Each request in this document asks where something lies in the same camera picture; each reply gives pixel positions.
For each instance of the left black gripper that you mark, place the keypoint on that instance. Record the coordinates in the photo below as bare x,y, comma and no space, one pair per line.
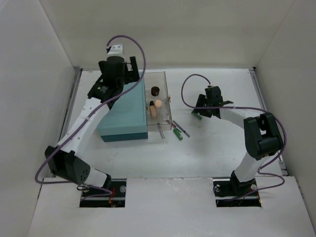
133,65

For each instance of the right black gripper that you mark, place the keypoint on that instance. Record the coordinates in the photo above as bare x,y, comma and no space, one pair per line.
201,99

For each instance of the round brown cosmetic jar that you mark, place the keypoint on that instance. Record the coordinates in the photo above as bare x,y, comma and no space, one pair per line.
155,91

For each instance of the peach makeup sponge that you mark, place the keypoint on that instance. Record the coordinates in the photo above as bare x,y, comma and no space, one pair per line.
158,103

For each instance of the beige foundation pump bottle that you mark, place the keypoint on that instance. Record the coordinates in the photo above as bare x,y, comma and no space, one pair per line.
152,109

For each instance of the green tube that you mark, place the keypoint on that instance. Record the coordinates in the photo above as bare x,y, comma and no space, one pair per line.
196,115
177,132

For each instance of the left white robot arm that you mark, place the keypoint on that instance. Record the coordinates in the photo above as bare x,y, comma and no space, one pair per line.
65,158

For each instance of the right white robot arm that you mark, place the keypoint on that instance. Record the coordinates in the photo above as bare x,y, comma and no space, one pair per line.
262,140

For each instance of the grey makeup pencil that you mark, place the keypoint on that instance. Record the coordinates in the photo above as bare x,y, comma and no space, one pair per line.
182,129

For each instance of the black silver makeup pencil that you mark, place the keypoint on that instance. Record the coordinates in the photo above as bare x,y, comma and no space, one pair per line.
160,131

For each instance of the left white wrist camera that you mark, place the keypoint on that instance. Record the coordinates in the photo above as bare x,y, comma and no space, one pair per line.
115,50

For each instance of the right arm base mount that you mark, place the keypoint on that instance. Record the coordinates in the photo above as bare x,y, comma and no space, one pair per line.
228,194

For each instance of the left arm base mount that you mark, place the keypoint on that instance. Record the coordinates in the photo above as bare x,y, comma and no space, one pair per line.
95,198

